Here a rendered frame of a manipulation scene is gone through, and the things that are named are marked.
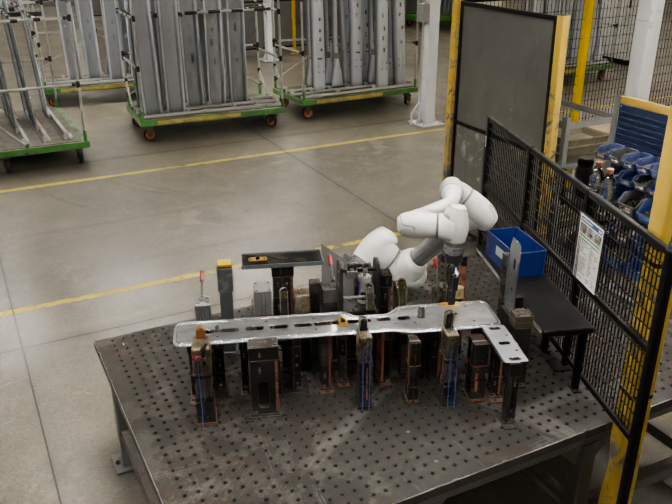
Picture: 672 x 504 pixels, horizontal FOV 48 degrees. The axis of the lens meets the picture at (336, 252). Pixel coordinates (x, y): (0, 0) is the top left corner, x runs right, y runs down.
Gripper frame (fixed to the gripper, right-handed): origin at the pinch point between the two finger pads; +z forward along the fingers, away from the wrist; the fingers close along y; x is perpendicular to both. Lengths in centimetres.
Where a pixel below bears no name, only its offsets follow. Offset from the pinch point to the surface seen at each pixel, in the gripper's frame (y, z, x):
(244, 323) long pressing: -5, 9, -88
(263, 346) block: 20, 6, -82
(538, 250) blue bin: -32, -4, 52
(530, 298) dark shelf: -3.7, 5.9, 37.8
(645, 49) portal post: -364, -40, 283
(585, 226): 5, -31, 54
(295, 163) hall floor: -546, 109, -16
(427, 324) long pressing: 7.1, 9.0, -11.7
